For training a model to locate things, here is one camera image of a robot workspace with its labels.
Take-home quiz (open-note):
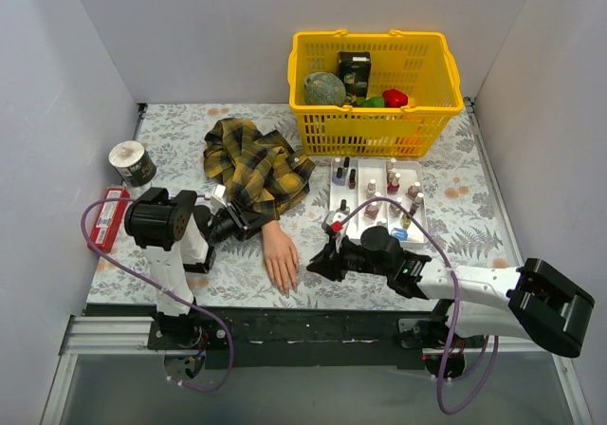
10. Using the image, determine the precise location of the glitter polish bottle black cap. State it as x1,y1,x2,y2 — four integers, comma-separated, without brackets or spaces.
338,199,350,215

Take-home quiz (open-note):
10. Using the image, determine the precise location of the dark red polish bottle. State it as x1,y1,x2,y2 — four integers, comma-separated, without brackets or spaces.
347,169,357,190

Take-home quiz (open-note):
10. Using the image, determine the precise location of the green melon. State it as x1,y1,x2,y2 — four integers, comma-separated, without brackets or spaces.
303,72,346,106

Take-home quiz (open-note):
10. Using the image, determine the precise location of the blue polish bottle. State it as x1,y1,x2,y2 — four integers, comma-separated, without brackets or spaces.
391,228,409,242

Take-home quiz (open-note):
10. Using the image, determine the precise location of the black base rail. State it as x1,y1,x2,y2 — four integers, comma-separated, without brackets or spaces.
147,307,447,369

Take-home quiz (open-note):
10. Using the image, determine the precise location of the lilac polish bottle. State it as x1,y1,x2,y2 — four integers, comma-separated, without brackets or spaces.
332,157,345,186

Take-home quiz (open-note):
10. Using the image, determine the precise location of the pale glitter polish bottle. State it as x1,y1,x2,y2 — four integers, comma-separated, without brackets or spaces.
407,181,422,200

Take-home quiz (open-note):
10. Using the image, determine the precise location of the red bell pepper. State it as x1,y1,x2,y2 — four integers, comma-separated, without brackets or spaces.
382,88,409,108

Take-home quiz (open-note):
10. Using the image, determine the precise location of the mannequin hand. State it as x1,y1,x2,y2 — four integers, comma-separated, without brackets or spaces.
261,220,299,297

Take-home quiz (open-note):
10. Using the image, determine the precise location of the green bell pepper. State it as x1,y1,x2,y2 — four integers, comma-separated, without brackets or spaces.
358,96,385,108

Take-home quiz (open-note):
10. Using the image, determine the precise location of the white divided tray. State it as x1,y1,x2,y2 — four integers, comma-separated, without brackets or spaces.
329,157,428,247

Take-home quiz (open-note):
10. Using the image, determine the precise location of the yellow polish bottle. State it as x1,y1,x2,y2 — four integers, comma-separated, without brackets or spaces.
401,208,416,230

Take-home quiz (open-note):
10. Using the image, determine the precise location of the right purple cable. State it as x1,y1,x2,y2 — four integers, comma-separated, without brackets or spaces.
339,197,499,415

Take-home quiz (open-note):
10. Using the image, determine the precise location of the pink iridescent polish bottle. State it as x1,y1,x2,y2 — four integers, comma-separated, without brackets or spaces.
364,192,382,221

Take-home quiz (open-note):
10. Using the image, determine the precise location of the floral table mat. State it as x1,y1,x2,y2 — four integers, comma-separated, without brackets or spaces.
87,104,519,310

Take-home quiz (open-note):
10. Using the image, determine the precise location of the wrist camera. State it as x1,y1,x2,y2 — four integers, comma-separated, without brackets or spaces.
322,211,349,240
210,184,228,213

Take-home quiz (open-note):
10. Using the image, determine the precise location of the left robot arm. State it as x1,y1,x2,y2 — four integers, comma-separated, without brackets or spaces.
124,185,270,349

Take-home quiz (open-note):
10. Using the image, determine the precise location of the yellow plaid shirt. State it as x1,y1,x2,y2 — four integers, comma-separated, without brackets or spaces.
203,118,316,220

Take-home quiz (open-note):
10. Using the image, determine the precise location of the red flat box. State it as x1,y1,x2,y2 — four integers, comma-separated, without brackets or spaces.
88,186,130,253

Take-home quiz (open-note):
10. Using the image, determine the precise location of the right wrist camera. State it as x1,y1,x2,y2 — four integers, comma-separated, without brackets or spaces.
322,211,349,240

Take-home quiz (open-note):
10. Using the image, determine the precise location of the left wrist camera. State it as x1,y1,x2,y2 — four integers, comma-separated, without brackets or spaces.
210,184,228,213

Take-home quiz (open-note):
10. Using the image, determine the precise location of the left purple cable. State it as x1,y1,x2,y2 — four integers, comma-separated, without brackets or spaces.
80,198,236,393

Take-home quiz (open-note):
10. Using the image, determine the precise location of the red glitter polish bottle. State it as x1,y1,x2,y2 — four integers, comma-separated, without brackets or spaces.
387,171,400,194

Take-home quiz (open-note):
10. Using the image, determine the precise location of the black tin with white lid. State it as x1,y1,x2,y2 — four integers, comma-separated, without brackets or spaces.
108,140,156,187

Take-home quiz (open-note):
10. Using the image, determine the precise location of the yellow plastic basket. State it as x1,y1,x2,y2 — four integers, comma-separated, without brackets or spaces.
287,29,464,157

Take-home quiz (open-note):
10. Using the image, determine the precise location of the clear polish bottle white cap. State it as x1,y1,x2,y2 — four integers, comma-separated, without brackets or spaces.
366,178,377,199

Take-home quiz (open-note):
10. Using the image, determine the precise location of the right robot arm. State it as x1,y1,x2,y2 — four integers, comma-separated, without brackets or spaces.
306,227,595,359

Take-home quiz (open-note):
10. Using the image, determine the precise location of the purple cable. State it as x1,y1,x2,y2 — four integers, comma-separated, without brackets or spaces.
339,197,499,415
80,198,236,393

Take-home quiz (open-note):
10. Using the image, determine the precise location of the black carton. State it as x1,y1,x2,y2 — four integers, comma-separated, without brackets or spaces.
338,51,372,105

